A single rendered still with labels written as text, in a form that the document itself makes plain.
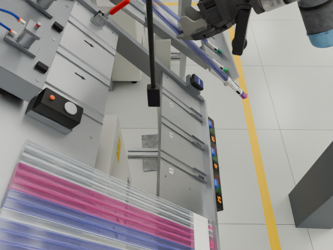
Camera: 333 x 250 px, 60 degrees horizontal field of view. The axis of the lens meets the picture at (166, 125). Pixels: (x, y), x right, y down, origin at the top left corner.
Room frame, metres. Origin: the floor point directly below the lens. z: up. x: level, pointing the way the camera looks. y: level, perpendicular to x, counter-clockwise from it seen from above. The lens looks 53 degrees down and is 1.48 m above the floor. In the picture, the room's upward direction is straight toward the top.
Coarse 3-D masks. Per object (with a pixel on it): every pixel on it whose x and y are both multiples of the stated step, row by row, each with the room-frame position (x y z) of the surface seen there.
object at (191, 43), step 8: (144, 0) 0.63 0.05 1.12; (160, 16) 0.62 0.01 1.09; (168, 24) 0.61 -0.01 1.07; (176, 32) 0.61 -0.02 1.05; (184, 40) 0.60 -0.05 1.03; (192, 48) 0.60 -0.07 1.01; (200, 56) 0.59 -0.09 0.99; (208, 64) 0.58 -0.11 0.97; (216, 64) 0.59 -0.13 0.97; (216, 72) 0.58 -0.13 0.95; (224, 72) 0.58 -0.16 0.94; (224, 80) 0.57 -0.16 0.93; (240, 96) 0.55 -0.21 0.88
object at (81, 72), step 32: (64, 32) 0.55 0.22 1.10; (96, 32) 0.62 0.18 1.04; (64, 64) 0.46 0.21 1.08; (96, 64) 0.52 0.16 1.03; (0, 96) 0.32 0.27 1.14; (64, 96) 0.38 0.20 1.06; (96, 96) 0.43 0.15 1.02; (0, 128) 0.26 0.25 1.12; (32, 128) 0.29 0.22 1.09; (96, 128) 0.35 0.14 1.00; (0, 160) 0.21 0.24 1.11; (0, 192) 0.17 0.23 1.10
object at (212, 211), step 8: (200, 104) 0.66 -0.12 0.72; (200, 112) 0.63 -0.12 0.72; (208, 128) 0.55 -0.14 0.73; (208, 136) 0.52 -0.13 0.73; (208, 144) 0.49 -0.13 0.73; (208, 152) 0.46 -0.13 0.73; (208, 160) 0.43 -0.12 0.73; (208, 168) 0.41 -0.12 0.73; (208, 176) 0.38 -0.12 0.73; (208, 184) 0.36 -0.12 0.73; (208, 192) 0.33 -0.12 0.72; (208, 200) 0.31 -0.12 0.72; (208, 208) 0.29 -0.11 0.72; (216, 208) 0.29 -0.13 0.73; (208, 216) 0.27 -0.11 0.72; (216, 216) 0.26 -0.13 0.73; (216, 224) 0.24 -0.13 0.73; (216, 232) 0.22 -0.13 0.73; (216, 240) 0.20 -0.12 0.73; (216, 248) 0.18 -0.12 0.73
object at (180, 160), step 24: (168, 96) 0.59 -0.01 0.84; (192, 96) 0.67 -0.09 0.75; (168, 120) 0.50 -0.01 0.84; (192, 120) 0.57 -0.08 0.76; (168, 144) 0.42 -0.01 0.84; (192, 144) 0.47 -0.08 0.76; (168, 168) 0.35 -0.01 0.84; (192, 168) 0.39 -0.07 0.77; (168, 192) 0.28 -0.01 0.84; (192, 192) 0.31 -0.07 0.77
